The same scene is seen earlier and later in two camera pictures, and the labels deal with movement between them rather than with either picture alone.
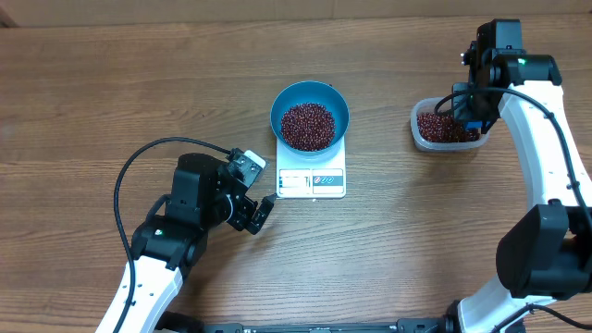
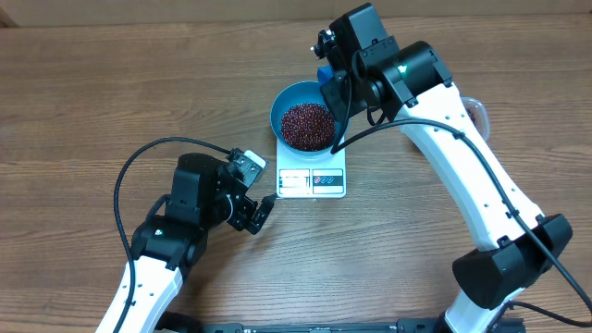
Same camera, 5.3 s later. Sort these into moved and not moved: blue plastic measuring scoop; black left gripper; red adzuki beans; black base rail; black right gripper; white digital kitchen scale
Moved: blue plastic measuring scoop; black right gripper
Not moved: red adzuki beans; black left gripper; white digital kitchen scale; black base rail
